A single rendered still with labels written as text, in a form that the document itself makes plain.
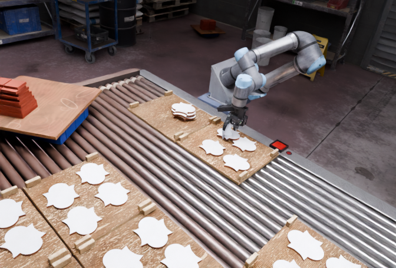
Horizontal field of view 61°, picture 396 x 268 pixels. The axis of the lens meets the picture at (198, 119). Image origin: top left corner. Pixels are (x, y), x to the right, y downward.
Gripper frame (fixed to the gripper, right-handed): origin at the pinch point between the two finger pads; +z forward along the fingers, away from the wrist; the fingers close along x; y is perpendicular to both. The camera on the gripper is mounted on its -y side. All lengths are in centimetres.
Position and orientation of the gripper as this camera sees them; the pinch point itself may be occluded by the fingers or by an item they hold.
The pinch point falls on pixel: (228, 134)
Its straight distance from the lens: 184.7
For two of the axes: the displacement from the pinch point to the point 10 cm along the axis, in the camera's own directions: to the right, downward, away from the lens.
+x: 6.8, -3.2, 6.6
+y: 7.2, 4.6, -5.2
